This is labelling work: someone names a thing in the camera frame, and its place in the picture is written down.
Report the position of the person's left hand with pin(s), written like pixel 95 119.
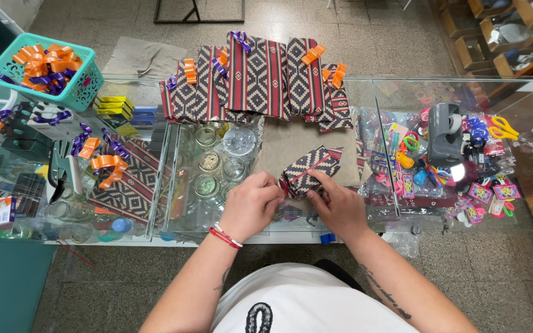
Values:
pixel 248 208

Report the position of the person's right hand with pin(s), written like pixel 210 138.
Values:
pixel 345 210

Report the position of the patterned gift box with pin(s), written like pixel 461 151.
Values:
pixel 308 173

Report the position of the blue clip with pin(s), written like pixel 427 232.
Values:
pixel 327 238

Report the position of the group of glass jars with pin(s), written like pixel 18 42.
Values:
pixel 220 162

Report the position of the brown kraft paper sheet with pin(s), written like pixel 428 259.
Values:
pixel 289 143

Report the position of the heap of colourful toys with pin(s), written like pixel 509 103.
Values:
pixel 437 180

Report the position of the white printed t-shirt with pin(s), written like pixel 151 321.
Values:
pixel 294 300

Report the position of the small patterned paper gift bag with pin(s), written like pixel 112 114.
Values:
pixel 338 106
pixel 178 99

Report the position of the patterned wrapping paper sheet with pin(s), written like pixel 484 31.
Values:
pixel 132 185

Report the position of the medium patterned paper gift bag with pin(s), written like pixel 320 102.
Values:
pixel 304 83
pixel 208 92

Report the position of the grey tape dispenser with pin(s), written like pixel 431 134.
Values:
pixel 443 134

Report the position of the large patterned paper gift bag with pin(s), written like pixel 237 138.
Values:
pixel 259 78

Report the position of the purple ribbon bow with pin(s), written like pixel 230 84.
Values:
pixel 241 40
pixel 114 144
pixel 80 138
pixel 171 83
pixel 219 68

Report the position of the large orange ribbon bow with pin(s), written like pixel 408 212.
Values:
pixel 109 167

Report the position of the glass display counter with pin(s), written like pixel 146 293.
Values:
pixel 433 92

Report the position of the stack of yellow boxes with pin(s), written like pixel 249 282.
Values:
pixel 114 108

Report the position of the yellow scissors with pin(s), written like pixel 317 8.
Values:
pixel 503 128

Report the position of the grey floor cloth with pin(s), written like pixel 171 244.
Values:
pixel 141 58

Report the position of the black stapler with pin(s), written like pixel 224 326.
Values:
pixel 63 173

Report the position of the teal plastic basket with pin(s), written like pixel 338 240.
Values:
pixel 79 88

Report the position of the white box with purple bow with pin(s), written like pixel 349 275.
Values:
pixel 51 121

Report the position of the wooden shelf unit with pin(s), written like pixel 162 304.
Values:
pixel 502 34

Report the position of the small white carton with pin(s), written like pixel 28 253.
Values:
pixel 5 210

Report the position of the heap of orange purple bows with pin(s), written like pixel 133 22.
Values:
pixel 46 67

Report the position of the black metal frame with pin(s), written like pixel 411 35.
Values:
pixel 199 19

